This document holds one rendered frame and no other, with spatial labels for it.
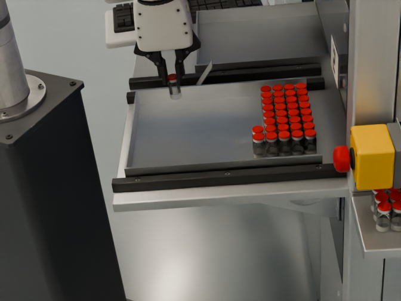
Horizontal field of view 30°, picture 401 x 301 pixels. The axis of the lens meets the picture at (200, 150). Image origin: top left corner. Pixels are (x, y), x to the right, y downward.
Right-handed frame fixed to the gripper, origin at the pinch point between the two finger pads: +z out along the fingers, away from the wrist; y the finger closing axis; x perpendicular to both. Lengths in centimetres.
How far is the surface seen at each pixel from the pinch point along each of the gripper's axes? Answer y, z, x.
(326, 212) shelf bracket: -26.6, 26.1, 12.7
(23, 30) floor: 110, 95, -225
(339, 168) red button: -27.6, 1.3, 31.5
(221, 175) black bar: -8.7, 9.8, 20.0
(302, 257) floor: -22, 100, -52
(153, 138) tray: 4.8, 11.1, 5.5
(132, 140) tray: 8.0, 8.9, 8.6
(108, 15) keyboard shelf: 25, 18, -66
